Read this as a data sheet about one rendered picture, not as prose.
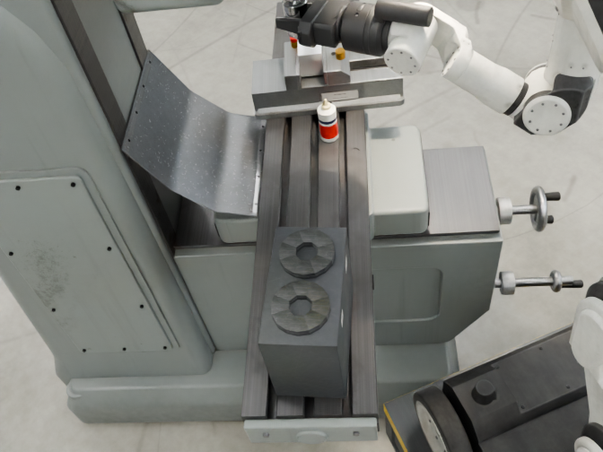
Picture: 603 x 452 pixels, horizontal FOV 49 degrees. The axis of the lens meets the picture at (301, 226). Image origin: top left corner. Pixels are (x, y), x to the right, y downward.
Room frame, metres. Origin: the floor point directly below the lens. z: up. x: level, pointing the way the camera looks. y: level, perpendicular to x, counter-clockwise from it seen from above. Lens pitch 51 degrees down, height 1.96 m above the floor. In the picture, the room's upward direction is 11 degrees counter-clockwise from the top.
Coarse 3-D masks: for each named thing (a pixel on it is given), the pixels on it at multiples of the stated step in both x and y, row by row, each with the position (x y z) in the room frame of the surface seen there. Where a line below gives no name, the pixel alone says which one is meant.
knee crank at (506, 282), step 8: (504, 272) 0.88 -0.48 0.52; (552, 272) 0.86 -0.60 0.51; (496, 280) 0.87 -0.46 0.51; (504, 280) 0.85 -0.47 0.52; (512, 280) 0.85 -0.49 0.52; (520, 280) 0.85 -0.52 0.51; (528, 280) 0.85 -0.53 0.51; (536, 280) 0.85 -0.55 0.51; (544, 280) 0.84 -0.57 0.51; (552, 280) 0.84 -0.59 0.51; (560, 280) 0.83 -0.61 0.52; (568, 280) 0.83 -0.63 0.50; (576, 280) 0.84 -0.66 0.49; (504, 288) 0.84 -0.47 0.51; (512, 288) 0.83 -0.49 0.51; (552, 288) 0.82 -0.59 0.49; (560, 288) 0.81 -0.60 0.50
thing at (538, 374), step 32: (512, 352) 0.63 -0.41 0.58; (544, 352) 0.61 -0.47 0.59; (448, 384) 0.58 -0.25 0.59; (480, 384) 0.55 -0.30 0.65; (512, 384) 0.56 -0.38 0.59; (544, 384) 0.54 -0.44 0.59; (576, 384) 0.53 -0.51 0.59; (480, 416) 0.49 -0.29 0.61; (512, 416) 0.49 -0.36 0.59; (544, 416) 0.48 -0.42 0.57; (576, 416) 0.47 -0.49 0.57; (480, 448) 0.45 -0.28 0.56; (512, 448) 0.43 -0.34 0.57; (544, 448) 0.42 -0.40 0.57
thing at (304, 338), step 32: (288, 256) 0.62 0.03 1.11; (320, 256) 0.61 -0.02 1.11; (288, 288) 0.56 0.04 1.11; (320, 288) 0.55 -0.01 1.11; (352, 288) 0.65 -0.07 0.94; (288, 320) 0.51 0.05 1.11; (320, 320) 0.50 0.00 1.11; (288, 352) 0.47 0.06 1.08; (320, 352) 0.46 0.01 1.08; (288, 384) 0.48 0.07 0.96; (320, 384) 0.46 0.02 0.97
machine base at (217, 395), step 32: (224, 352) 0.99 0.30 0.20; (384, 352) 0.88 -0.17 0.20; (416, 352) 0.86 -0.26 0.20; (448, 352) 0.85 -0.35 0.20; (96, 384) 0.96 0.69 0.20; (128, 384) 0.94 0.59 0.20; (160, 384) 0.92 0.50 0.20; (192, 384) 0.90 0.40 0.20; (224, 384) 0.88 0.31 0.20; (384, 384) 0.79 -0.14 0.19; (416, 384) 0.78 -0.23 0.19; (96, 416) 0.92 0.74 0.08; (128, 416) 0.90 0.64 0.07; (160, 416) 0.89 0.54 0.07; (192, 416) 0.87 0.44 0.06; (224, 416) 0.85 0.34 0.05; (384, 416) 0.76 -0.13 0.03
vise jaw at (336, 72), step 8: (328, 48) 1.24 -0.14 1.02; (328, 56) 1.21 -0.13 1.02; (328, 64) 1.19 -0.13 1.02; (336, 64) 1.18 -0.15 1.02; (344, 64) 1.19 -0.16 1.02; (328, 72) 1.16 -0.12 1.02; (336, 72) 1.16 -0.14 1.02; (344, 72) 1.16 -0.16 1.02; (328, 80) 1.16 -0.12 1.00; (336, 80) 1.16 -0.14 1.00; (344, 80) 1.16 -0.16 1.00
